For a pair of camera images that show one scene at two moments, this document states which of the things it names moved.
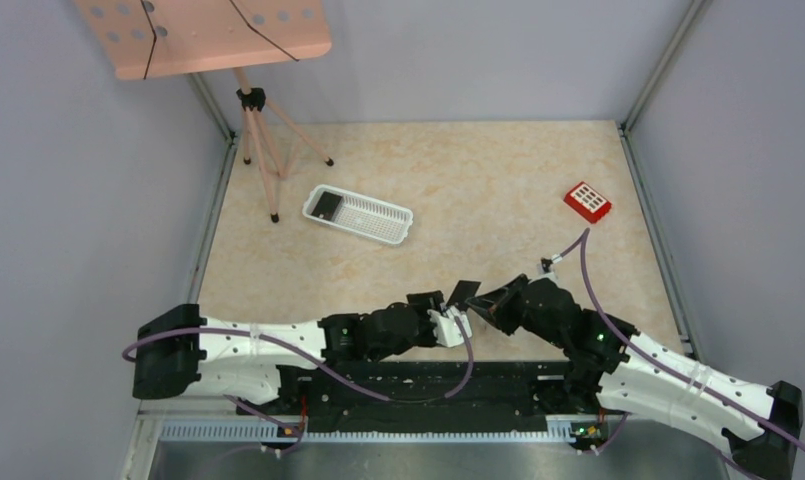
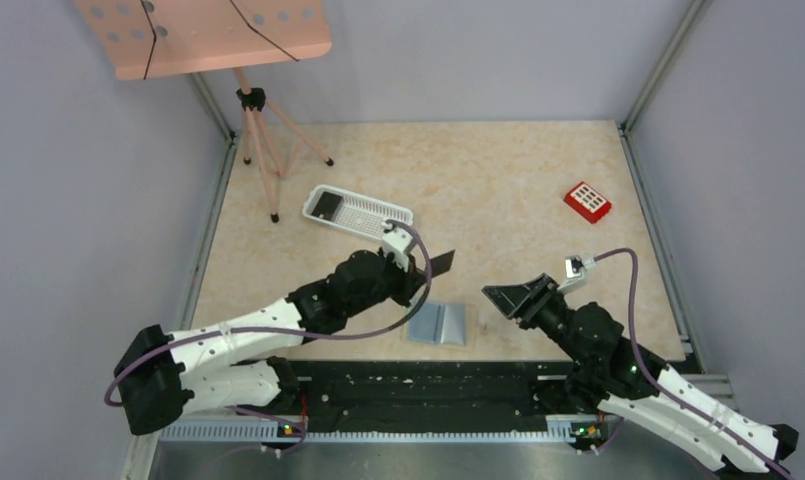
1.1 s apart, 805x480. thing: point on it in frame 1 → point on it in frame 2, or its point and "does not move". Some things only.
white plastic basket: x=363 y=214 does not move
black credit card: x=327 y=205 does not move
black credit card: x=463 y=291 → x=441 y=263
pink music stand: x=150 y=38 does not move
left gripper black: x=424 y=302 → x=410 y=282
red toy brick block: x=589 y=203 does not move
